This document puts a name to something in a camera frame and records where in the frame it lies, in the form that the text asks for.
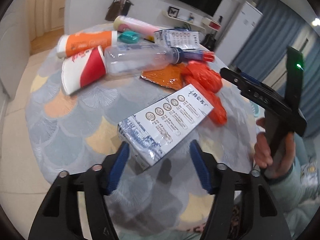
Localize white red wall box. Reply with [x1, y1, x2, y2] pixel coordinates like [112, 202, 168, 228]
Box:
[201, 17, 221, 31]

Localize black hanging bag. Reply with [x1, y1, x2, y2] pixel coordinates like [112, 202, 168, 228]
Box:
[121, 0, 133, 16]

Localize clear plastic bottle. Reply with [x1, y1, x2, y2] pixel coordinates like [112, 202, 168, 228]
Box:
[104, 44, 183, 76]

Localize white blue milk carton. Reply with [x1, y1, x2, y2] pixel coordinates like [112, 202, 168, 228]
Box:
[118, 84, 214, 170]

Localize blue curtains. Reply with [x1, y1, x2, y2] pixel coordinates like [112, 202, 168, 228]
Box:
[231, 0, 319, 138]

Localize brown hanging bag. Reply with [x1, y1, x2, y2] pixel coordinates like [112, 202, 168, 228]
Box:
[105, 1, 121, 22]

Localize white wall shelf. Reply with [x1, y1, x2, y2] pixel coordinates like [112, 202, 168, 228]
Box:
[162, 10, 206, 33]

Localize red plastic bag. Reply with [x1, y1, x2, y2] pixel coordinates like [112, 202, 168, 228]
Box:
[181, 61, 227, 126]

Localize right forearm teal sleeve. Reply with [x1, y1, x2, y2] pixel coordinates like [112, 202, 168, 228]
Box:
[268, 165, 319, 239]

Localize butterfly picture frame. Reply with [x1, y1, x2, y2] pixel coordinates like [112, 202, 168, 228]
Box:
[167, 6, 180, 18]

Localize red white paper cup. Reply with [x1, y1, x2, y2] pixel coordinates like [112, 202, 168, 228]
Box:
[61, 46, 107, 95]

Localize black guitar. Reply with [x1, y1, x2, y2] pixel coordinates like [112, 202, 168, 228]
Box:
[201, 33, 216, 51]

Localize orange snack wrapper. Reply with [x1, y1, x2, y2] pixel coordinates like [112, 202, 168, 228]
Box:
[140, 63, 185, 90]

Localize white tall air conditioner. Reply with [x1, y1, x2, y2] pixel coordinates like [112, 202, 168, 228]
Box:
[215, 2, 263, 66]

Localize red blue pen tube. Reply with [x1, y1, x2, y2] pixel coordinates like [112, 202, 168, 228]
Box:
[183, 49, 215, 62]

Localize right hand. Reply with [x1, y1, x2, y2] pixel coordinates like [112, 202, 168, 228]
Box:
[254, 132, 296, 179]

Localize teal small box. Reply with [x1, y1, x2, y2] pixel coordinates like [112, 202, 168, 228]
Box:
[118, 30, 140, 44]

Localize orange white paper cup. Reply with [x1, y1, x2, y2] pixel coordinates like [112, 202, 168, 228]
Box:
[56, 30, 118, 58]

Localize patterned tablecloth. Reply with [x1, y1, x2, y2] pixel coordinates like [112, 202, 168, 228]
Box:
[26, 49, 255, 235]

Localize pink yellow snack tube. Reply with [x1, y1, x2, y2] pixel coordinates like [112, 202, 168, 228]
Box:
[113, 16, 164, 42]

